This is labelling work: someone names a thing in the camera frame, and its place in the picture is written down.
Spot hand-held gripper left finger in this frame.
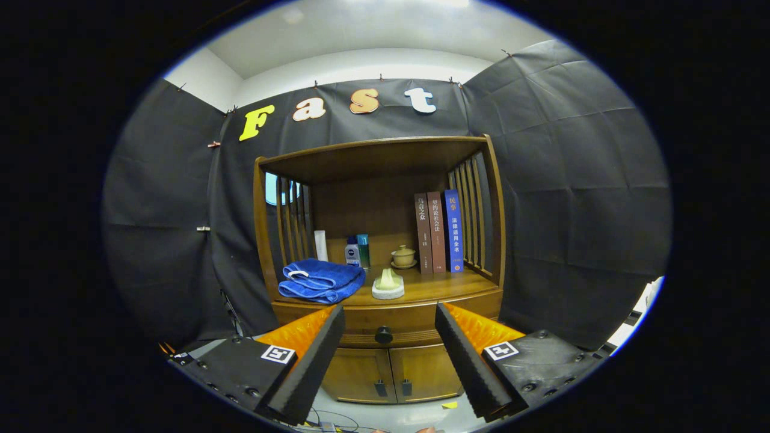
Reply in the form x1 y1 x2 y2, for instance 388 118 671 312
170 304 346 425

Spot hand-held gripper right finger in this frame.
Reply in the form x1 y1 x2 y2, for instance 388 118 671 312
434 302 605 422

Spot brown wooden drawer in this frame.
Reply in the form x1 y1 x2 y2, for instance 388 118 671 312
274 290 503 349

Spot pale green soap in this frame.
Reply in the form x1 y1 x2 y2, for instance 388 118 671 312
371 268 405 300

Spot wooden cabinet door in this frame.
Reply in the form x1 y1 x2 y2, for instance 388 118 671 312
322 348 398 404
388 344 464 402

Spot wooden cabinet countertop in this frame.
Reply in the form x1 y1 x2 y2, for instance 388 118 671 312
277 265 500 306

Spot brown wooden cabinet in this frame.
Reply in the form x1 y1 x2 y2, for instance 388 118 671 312
253 134 507 405

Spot folded blue towel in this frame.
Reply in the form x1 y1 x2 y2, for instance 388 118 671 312
278 259 366 304

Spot beige lidded teacup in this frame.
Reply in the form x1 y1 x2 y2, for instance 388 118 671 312
390 244 417 269

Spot reddish brown book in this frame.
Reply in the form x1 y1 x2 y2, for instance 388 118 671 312
427 191 447 274

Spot blue book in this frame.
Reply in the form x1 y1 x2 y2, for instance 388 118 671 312
443 189 464 273

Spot dark brown book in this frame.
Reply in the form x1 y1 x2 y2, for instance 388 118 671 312
414 192 434 275

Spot black floor device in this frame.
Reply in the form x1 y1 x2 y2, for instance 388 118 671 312
158 342 193 366

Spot white object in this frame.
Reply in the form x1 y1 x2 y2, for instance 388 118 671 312
608 275 665 349

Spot black backdrop cloth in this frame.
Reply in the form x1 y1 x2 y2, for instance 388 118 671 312
101 39 671 352

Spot thin floor cables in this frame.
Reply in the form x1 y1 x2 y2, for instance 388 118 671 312
304 408 362 433

